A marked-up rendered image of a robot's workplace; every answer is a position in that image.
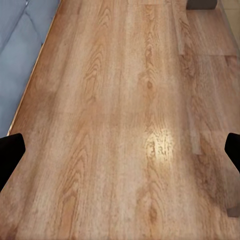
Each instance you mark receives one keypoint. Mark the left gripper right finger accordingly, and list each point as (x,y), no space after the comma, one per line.
(232,148)

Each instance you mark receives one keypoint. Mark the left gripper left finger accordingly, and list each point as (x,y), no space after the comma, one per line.
(12,149)

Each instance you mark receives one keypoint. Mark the coffee table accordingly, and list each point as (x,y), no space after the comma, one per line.
(230,10)

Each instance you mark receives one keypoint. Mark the sofa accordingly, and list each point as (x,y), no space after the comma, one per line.
(24,29)

